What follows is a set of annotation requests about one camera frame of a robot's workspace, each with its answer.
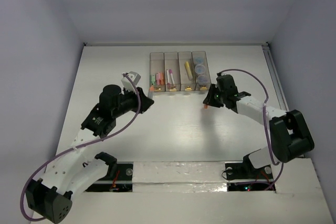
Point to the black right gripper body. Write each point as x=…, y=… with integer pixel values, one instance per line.
x=224, y=96

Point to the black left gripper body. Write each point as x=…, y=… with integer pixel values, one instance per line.
x=142, y=100

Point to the green highlighter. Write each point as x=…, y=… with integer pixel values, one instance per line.
x=152, y=79

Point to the orange highlighter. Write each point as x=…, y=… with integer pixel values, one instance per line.
x=161, y=78

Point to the pink highlighter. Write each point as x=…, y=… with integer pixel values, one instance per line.
x=158, y=78

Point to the clear round clip tub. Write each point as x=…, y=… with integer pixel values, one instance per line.
x=200, y=69

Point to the yellow clear marker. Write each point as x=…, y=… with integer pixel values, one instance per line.
x=188, y=70

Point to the white pen pink cap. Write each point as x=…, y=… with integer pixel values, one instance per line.
x=171, y=77

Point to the blue clip tub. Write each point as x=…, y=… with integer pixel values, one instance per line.
x=198, y=59

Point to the grey marker orange tip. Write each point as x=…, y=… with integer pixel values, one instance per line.
x=151, y=92

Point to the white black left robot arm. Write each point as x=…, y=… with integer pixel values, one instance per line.
x=77, y=168

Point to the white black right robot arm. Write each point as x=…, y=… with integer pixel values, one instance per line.
x=287, y=134

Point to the clear drawer bin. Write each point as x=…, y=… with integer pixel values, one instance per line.
x=171, y=62
x=202, y=87
x=157, y=65
x=187, y=78

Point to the white foil front board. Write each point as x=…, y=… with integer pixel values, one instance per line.
x=178, y=177

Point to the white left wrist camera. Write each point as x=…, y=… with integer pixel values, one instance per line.
x=130, y=81

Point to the metal rail right side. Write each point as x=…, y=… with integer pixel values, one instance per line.
x=282, y=103

